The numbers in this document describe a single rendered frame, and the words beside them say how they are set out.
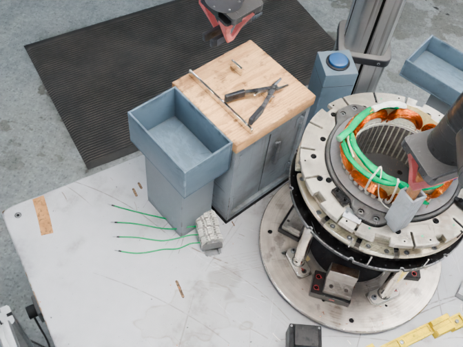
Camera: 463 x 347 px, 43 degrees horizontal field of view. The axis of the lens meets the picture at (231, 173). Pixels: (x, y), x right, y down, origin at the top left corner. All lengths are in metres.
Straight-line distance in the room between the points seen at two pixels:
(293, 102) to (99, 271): 0.51
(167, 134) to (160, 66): 1.50
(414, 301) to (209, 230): 0.44
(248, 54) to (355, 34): 0.33
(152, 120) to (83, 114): 1.35
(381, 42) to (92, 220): 0.77
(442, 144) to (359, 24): 0.68
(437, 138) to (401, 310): 0.54
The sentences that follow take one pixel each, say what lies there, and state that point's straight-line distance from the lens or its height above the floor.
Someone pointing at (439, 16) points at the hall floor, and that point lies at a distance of 3.20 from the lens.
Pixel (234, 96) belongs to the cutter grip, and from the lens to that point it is 1.07.
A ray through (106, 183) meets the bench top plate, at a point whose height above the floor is 0.78.
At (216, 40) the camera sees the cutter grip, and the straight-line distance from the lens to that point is 1.02.
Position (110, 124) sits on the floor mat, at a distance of 2.42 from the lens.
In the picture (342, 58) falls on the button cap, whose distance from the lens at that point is 1.25.
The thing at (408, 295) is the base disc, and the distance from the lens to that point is 1.26.
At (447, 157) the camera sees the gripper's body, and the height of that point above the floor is 1.31.
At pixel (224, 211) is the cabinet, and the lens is 1.24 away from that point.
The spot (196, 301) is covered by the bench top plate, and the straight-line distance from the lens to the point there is 1.19.
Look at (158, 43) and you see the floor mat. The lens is 2.73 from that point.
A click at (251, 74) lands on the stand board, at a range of 1.14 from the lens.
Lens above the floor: 1.88
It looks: 55 degrees down
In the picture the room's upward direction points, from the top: 8 degrees clockwise
